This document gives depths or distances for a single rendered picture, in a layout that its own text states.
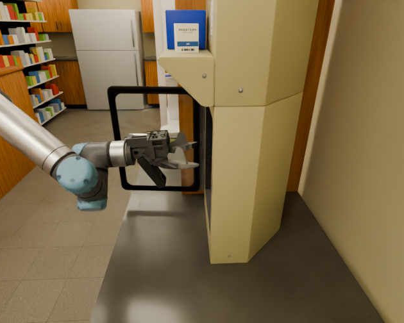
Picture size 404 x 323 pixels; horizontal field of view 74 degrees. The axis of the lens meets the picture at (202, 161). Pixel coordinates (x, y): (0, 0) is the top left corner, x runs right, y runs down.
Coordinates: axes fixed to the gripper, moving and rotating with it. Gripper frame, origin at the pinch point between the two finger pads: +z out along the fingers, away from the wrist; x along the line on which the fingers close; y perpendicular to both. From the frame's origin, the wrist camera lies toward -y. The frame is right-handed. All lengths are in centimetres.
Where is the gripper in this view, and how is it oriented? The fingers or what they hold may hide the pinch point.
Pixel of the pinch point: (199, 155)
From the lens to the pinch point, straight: 78.4
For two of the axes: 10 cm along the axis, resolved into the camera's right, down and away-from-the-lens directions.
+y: -0.5, -8.9, -4.5
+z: 10.0, -0.7, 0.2
